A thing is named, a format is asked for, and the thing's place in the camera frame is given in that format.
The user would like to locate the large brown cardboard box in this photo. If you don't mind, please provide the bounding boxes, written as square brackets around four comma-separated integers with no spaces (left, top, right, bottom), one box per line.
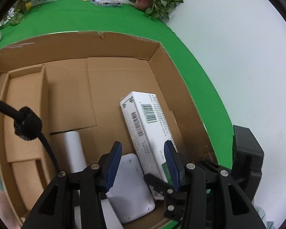
[0,30,219,229]

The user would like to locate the green table cloth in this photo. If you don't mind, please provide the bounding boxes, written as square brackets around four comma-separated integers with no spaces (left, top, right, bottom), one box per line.
[0,0,234,168]

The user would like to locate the white plastic device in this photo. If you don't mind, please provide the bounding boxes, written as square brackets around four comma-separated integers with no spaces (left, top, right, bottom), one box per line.
[63,131,156,229]

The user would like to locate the black camera box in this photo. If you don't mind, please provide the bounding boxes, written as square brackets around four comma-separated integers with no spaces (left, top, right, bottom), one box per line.
[231,125,264,201]

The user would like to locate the patterned tissue packet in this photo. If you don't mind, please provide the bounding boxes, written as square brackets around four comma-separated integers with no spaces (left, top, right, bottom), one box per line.
[90,0,123,7]

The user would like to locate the black cable with velcro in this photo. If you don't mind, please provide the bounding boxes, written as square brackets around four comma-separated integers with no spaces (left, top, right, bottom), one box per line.
[0,96,61,173]

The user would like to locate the small brown cardboard tray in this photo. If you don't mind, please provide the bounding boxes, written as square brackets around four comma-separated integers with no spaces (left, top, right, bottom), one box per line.
[0,65,55,222]

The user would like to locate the white green carton box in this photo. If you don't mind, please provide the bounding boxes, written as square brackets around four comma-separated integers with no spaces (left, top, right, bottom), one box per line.
[120,90,184,201]

